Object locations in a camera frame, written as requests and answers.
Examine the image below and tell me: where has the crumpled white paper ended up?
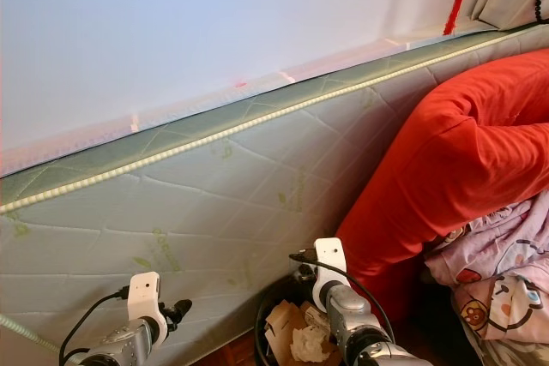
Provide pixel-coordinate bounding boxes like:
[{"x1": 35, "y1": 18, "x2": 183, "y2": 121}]
[{"x1": 287, "y1": 325, "x2": 335, "y2": 365}]

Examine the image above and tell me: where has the red folded cushion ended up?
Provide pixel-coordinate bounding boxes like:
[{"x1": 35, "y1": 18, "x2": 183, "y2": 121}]
[{"x1": 335, "y1": 47, "x2": 549, "y2": 324}]

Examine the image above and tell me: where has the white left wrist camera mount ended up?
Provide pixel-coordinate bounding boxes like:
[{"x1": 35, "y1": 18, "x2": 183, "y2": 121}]
[{"x1": 127, "y1": 272, "x2": 169, "y2": 350}]

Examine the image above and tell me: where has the plain brown cardboard piece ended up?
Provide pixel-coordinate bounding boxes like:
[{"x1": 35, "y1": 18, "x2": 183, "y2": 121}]
[{"x1": 262, "y1": 299, "x2": 297, "y2": 363}]

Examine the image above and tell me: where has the printed brown cardboard box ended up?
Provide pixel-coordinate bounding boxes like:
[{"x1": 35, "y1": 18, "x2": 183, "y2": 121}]
[{"x1": 293, "y1": 301, "x2": 323, "y2": 333}]

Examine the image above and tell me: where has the black waste bin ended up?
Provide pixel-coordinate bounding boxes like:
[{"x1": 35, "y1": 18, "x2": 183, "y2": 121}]
[{"x1": 254, "y1": 279, "x2": 353, "y2": 366}]

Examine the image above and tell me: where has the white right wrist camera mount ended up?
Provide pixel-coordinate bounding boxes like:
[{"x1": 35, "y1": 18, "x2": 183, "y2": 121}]
[{"x1": 311, "y1": 237, "x2": 349, "y2": 314}]

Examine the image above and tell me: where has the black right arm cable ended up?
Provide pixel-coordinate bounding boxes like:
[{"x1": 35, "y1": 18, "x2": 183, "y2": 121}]
[{"x1": 290, "y1": 249, "x2": 408, "y2": 345}]

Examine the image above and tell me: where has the pink cartoon print quilt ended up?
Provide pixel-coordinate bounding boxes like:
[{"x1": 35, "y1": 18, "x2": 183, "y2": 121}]
[{"x1": 425, "y1": 195, "x2": 549, "y2": 366}]

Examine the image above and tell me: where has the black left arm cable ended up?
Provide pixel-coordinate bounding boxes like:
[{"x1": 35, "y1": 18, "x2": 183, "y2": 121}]
[{"x1": 58, "y1": 287, "x2": 131, "y2": 366}]

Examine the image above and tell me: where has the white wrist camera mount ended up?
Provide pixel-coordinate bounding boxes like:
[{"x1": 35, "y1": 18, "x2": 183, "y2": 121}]
[
  {"x1": 311, "y1": 237, "x2": 349, "y2": 314},
  {"x1": 127, "y1": 272, "x2": 169, "y2": 350}
]

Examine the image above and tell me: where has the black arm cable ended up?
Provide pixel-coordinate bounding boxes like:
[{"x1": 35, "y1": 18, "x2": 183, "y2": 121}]
[
  {"x1": 58, "y1": 287, "x2": 131, "y2": 366},
  {"x1": 290, "y1": 249, "x2": 408, "y2": 345}
]

